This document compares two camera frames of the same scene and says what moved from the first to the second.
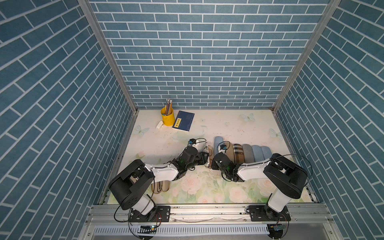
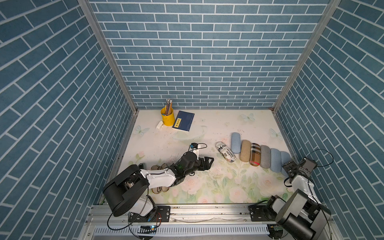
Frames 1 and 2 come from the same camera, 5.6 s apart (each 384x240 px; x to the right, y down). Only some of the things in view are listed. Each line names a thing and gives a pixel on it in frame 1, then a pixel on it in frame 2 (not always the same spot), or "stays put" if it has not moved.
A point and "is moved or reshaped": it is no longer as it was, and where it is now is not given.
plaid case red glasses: (238, 154) -> (255, 154)
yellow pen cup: (168, 120) stays put
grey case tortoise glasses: (248, 153) -> (265, 158)
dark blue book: (183, 121) stays put
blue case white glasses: (263, 153) is moved or reshaped
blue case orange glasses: (217, 140) -> (235, 143)
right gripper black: (213, 164) -> (288, 165)
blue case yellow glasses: (257, 153) is moved or reshaped
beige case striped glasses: (211, 154) -> (225, 151)
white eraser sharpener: (160, 125) stays put
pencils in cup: (169, 105) stays put
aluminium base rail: (308, 222) stays put
